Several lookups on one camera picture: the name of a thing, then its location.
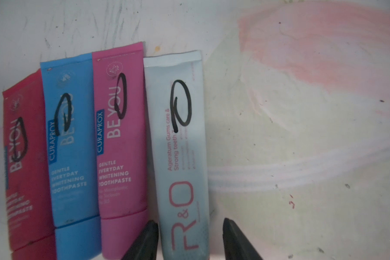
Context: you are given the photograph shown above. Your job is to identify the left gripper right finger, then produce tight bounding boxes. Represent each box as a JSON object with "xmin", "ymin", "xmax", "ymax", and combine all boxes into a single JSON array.
[{"xmin": 223, "ymin": 218, "xmax": 263, "ymax": 260}]

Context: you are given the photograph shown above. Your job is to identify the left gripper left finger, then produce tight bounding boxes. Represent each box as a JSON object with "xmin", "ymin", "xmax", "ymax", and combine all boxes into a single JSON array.
[{"xmin": 121, "ymin": 220, "xmax": 159, "ymax": 260}]

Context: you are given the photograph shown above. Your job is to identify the white pink-cap toothpaste tube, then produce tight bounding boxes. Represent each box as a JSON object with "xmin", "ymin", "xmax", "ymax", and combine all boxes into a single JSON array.
[{"xmin": 144, "ymin": 50, "xmax": 210, "ymax": 260}]

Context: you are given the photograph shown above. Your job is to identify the red toothpaste tube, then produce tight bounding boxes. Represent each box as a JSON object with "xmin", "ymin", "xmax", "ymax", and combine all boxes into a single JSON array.
[{"xmin": 3, "ymin": 70, "xmax": 57, "ymax": 260}]

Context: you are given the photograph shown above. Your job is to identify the magenta toothpaste tube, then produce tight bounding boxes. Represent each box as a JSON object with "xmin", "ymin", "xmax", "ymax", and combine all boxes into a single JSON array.
[{"xmin": 92, "ymin": 42, "xmax": 148, "ymax": 260}]

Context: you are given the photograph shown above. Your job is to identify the blue toothpaste tube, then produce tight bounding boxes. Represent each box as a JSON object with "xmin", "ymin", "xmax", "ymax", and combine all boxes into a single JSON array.
[{"xmin": 41, "ymin": 54, "xmax": 101, "ymax": 260}]

